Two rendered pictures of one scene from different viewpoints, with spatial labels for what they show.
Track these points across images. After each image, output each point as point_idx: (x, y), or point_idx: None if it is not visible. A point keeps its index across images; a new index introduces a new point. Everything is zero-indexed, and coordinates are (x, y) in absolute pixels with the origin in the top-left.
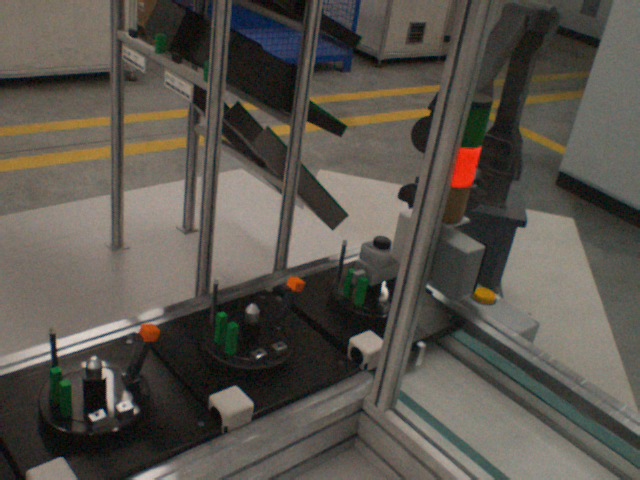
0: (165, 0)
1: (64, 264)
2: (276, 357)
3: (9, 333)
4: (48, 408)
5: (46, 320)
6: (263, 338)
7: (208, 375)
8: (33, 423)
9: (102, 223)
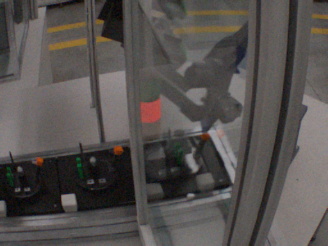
0: None
1: (66, 112)
2: (100, 186)
3: (31, 143)
4: (8, 181)
5: (45, 140)
6: (101, 174)
7: (70, 185)
8: (5, 185)
9: None
